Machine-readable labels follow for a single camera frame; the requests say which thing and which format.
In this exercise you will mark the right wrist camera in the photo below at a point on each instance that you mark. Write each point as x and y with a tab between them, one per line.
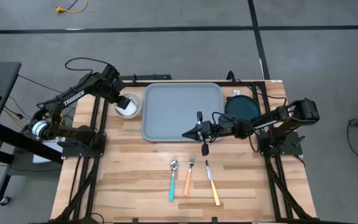
228	120

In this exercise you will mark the grey plastic tray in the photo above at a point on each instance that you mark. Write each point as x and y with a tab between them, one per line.
172	109

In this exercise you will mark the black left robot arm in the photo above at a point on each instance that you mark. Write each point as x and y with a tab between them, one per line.
73	98

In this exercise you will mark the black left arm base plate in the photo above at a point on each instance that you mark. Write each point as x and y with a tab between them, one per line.
82	151

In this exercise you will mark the white label tag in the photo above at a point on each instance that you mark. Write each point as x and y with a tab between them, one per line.
236	92

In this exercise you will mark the dark blue plate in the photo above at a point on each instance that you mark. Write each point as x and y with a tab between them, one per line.
242	107

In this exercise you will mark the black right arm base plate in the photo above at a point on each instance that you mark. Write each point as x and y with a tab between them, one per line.
291	149

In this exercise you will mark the white ribbed bowl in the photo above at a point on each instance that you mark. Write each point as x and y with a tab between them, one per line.
134	112

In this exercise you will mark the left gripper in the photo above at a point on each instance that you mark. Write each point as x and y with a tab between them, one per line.
114	88

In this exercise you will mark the black aluminium table frame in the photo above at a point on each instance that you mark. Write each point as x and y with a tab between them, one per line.
244	84

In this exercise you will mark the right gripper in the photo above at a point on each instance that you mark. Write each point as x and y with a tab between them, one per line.
205	129

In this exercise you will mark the white paper sheet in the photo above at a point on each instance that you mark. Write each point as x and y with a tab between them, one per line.
42	158

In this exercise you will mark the black power strip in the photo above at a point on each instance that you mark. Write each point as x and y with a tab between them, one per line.
148	77

